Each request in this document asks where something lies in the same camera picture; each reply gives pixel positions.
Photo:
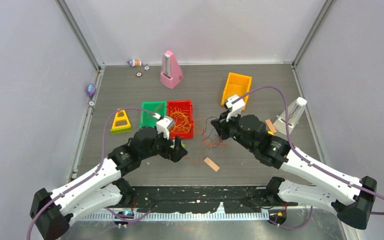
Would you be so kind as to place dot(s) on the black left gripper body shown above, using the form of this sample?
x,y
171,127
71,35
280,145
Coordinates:
x,y
162,146

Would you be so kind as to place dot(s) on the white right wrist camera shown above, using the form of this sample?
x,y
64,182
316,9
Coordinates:
x,y
234,106

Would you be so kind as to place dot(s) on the small clown figurine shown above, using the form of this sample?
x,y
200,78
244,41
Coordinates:
x,y
134,62

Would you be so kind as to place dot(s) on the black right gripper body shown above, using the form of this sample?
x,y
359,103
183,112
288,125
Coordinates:
x,y
230,128

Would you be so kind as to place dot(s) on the wooden block near metronome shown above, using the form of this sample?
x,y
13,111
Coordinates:
x,y
270,126

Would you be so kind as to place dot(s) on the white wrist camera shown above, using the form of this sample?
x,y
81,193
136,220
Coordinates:
x,y
234,106
164,125

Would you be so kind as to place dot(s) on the white metronome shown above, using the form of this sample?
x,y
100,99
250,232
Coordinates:
x,y
290,119

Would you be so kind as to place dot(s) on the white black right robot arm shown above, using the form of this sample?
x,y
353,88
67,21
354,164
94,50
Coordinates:
x,y
343,195

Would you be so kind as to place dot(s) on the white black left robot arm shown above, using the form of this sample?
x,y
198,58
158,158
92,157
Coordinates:
x,y
54,212

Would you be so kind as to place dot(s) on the pink metronome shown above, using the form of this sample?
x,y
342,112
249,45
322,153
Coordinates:
x,y
171,73

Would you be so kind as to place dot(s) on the purple round toy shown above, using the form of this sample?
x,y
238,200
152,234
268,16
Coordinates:
x,y
90,90

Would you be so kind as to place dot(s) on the wooden block near front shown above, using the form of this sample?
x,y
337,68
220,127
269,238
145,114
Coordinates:
x,y
211,164

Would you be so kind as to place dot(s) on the green plastic bin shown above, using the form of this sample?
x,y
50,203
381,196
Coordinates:
x,y
146,118

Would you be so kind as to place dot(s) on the red plastic bin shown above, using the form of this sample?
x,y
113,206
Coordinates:
x,y
181,111

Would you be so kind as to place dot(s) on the orange plastic bin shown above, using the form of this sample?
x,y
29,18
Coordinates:
x,y
236,84

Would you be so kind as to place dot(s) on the small round token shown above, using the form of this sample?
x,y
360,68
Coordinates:
x,y
139,74

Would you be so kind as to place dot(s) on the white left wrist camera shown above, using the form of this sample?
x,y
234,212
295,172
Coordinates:
x,y
164,125

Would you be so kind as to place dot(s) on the yellow triangle stand left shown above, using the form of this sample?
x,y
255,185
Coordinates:
x,y
121,123

